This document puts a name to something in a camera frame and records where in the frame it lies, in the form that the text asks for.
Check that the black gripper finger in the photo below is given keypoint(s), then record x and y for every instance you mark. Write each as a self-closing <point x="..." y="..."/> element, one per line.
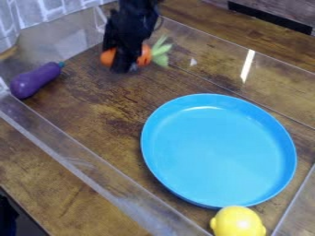
<point x="124" y="61"/>
<point x="108" y="40"/>

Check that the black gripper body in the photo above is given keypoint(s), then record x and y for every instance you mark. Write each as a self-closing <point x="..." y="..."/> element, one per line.
<point x="132" y="21"/>

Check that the orange toy carrot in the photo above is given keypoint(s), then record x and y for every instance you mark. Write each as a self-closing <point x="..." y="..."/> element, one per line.
<point x="152" y="54"/>

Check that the blue round tray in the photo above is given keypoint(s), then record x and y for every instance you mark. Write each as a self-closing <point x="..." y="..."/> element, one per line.
<point x="217" y="151"/>

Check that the white grey curtain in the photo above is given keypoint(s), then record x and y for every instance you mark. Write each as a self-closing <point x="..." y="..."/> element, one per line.
<point x="20" y="14"/>

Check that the purple toy eggplant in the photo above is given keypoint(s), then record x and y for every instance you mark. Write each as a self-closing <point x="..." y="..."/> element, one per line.
<point x="27" y="83"/>

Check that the yellow toy lemon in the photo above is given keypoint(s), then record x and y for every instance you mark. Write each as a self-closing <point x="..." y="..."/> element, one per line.
<point x="236" y="221"/>

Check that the clear acrylic enclosure wall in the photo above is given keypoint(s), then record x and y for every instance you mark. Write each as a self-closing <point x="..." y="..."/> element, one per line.
<point x="71" y="164"/>

